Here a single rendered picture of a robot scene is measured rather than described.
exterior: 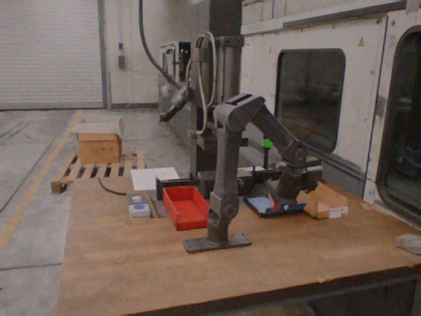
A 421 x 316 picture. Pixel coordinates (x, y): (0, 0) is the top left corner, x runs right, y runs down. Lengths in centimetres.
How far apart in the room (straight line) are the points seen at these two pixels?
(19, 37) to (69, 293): 1001
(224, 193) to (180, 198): 42
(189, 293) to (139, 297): 12
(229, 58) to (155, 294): 86
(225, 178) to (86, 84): 964
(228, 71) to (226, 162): 47
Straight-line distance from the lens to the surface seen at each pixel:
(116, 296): 95
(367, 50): 177
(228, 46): 140
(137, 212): 130
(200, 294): 93
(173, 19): 1071
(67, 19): 1061
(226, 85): 141
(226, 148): 102
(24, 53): 1078
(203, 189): 147
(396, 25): 157
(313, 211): 137
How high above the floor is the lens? 144
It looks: 16 degrees down
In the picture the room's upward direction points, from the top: 1 degrees clockwise
